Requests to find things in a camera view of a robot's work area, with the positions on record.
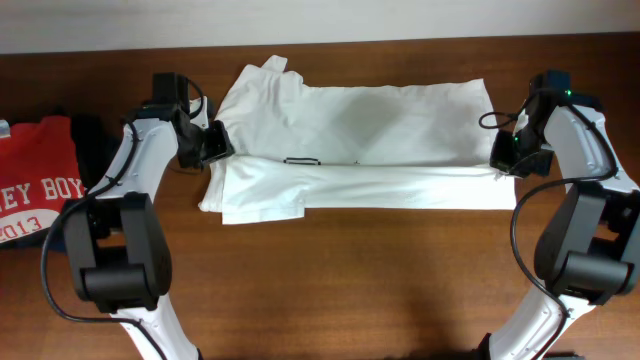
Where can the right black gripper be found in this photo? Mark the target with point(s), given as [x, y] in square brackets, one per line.
[501, 157]

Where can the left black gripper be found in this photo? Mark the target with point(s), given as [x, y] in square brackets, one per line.
[221, 145]

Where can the white t-shirt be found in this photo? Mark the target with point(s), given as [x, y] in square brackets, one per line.
[299, 147]

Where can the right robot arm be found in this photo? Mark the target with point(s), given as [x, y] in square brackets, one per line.
[589, 251]

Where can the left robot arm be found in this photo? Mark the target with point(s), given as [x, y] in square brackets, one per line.
[117, 251]

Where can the dark navy folded clothes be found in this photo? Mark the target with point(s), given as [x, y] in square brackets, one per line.
[95, 149]

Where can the red printed folded t-shirt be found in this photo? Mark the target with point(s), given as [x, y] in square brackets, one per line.
[39, 173]

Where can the grey folded garment edge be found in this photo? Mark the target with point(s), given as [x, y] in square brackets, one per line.
[5, 130]

